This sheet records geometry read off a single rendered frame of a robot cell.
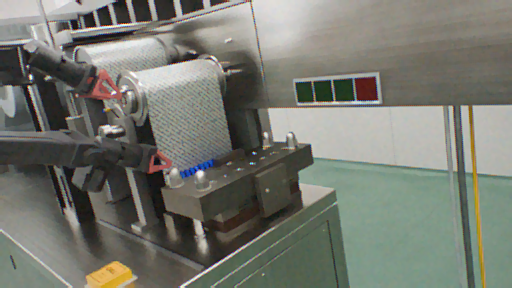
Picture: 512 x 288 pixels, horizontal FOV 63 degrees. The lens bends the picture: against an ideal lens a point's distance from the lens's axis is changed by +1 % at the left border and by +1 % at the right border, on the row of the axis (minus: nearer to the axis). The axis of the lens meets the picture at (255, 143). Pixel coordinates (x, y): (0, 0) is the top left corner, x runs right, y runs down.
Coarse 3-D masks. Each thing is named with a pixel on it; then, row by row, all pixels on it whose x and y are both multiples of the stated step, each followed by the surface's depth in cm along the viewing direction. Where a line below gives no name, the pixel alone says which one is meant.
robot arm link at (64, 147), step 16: (0, 144) 72; (16, 144) 74; (32, 144) 77; (48, 144) 80; (64, 144) 82; (80, 144) 85; (0, 160) 73; (16, 160) 76; (32, 160) 79; (48, 160) 81; (64, 160) 84; (80, 160) 87
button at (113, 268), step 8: (112, 264) 91; (120, 264) 90; (96, 272) 89; (104, 272) 88; (112, 272) 87; (120, 272) 87; (128, 272) 87; (88, 280) 87; (96, 280) 85; (104, 280) 85; (112, 280) 85; (120, 280) 86
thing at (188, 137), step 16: (176, 112) 108; (192, 112) 112; (208, 112) 116; (160, 128) 105; (176, 128) 109; (192, 128) 112; (208, 128) 116; (224, 128) 120; (160, 144) 106; (176, 144) 109; (192, 144) 112; (208, 144) 116; (224, 144) 120; (160, 160) 106; (176, 160) 109; (192, 160) 113
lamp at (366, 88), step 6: (366, 78) 93; (372, 78) 92; (360, 84) 95; (366, 84) 94; (372, 84) 92; (360, 90) 95; (366, 90) 94; (372, 90) 93; (360, 96) 96; (366, 96) 94; (372, 96) 93
